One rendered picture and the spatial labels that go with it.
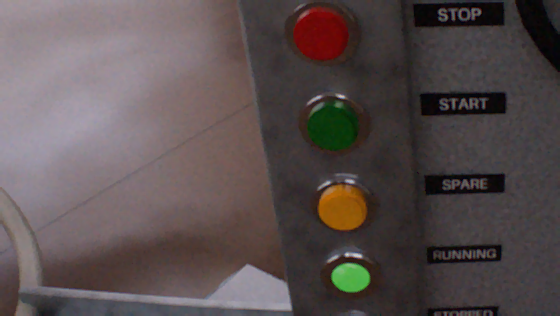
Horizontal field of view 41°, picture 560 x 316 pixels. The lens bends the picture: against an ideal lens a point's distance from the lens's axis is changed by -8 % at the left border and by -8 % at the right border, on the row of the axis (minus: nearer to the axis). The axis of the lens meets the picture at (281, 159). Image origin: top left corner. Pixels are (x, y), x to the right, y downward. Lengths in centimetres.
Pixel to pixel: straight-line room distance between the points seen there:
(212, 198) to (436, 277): 248
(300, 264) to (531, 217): 14
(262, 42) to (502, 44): 12
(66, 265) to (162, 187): 53
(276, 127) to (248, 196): 251
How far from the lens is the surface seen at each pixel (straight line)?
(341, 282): 47
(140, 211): 298
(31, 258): 91
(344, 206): 43
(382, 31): 39
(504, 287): 50
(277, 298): 121
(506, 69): 41
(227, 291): 124
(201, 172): 311
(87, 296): 82
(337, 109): 40
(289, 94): 41
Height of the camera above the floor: 166
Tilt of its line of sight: 32 degrees down
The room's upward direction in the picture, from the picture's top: 9 degrees counter-clockwise
